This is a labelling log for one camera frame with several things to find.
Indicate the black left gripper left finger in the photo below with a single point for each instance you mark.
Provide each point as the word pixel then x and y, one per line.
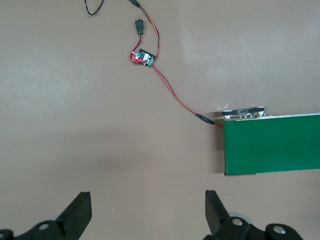
pixel 76 212

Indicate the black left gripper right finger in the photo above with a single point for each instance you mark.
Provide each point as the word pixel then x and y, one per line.
pixel 216 215

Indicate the green conveyor belt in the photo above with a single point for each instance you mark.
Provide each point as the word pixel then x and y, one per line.
pixel 270 145

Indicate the small circuit board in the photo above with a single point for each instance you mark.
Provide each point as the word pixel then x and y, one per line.
pixel 145 57

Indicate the small black connector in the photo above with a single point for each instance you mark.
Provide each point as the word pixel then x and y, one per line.
pixel 139 26

